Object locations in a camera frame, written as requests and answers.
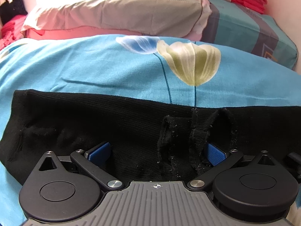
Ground black knit pants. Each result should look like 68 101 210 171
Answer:
1 90 300 184

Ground blue floral bed sheet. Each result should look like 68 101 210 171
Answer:
1 35 300 225

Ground teal grey patterned pillow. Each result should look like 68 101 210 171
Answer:
201 0 298 69

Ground beige grey pillow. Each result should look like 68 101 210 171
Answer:
21 0 212 41

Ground pink red cloth pile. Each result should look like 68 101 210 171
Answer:
0 15 27 50

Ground hanging dark clothes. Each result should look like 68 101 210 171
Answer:
1 0 27 25

